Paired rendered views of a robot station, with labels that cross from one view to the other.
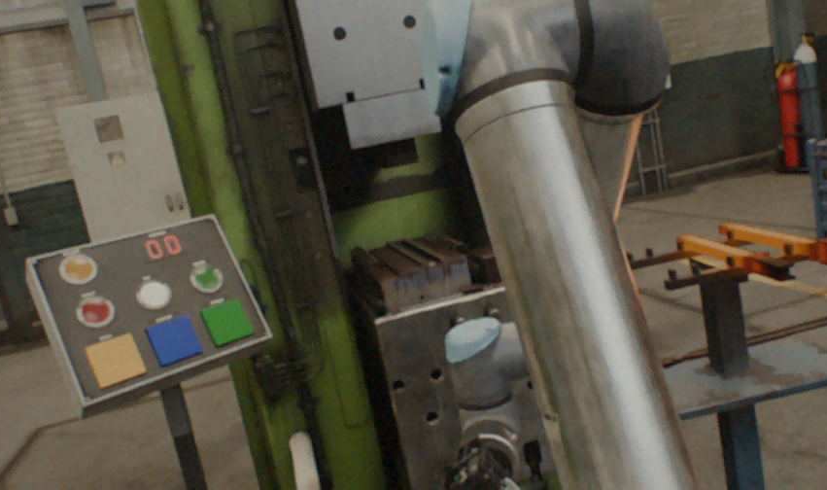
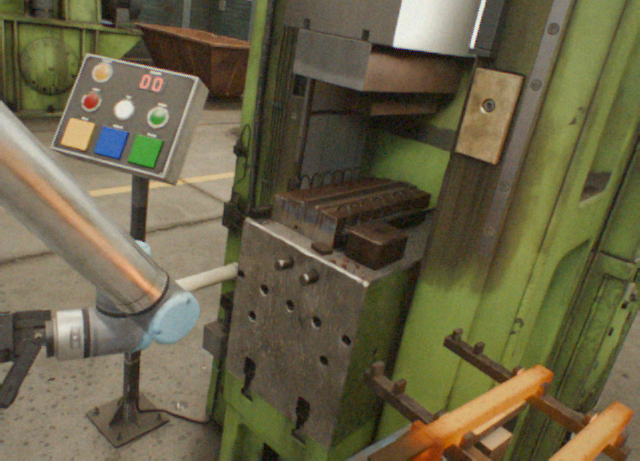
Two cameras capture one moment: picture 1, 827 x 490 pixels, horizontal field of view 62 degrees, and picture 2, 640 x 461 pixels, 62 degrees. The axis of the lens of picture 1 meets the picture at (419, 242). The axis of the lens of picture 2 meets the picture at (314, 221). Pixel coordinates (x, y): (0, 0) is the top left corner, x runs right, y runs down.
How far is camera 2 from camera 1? 1.19 m
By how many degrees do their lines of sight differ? 50
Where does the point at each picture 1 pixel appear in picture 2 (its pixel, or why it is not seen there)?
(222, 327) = (138, 152)
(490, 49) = not seen: outside the picture
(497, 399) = (101, 307)
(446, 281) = (316, 228)
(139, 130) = not seen: hidden behind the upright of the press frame
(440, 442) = (251, 338)
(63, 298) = (84, 85)
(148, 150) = not seen: hidden behind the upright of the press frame
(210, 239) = (181, 93)
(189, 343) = (115, 149)
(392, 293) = (278, 208)
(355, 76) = (315, 5)
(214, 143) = (259, 27)
